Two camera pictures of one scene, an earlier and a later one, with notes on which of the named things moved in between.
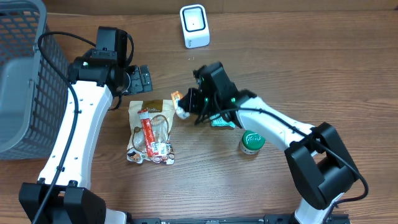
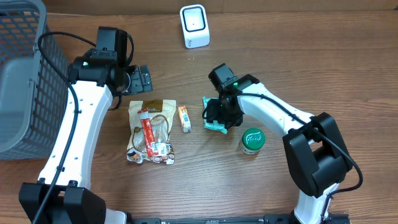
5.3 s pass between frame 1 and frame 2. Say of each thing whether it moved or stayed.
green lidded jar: stayed
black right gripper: moved
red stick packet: stayed
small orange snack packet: moved
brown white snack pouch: stayed
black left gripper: stayed
